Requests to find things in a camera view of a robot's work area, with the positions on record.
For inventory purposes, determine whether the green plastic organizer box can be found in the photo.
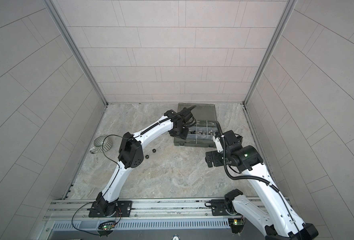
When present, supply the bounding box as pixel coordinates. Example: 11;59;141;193
173;103;218;148

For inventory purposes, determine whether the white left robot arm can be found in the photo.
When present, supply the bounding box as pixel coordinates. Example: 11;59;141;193
88;105;197;217

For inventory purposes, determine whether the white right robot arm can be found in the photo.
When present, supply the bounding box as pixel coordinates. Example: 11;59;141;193
206;131;319;240

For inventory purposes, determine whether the right circuit board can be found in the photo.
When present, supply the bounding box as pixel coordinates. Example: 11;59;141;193
228;218;245;235

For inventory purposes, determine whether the circuit board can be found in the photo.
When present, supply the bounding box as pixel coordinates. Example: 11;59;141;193
98;221;116;231
228;218;245;235

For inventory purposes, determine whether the left circuit board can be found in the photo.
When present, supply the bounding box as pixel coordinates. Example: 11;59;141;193
98;221;116;231

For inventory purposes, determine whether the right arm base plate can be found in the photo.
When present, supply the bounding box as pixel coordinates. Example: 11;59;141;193
205;199;231;216

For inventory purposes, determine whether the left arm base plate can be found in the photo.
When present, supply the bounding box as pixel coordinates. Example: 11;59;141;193
87;201;133;218

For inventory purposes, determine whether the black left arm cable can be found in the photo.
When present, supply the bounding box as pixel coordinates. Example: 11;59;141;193
71;134;129;236

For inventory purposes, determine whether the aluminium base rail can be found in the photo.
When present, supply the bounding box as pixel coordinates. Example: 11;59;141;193
41;196;298;223

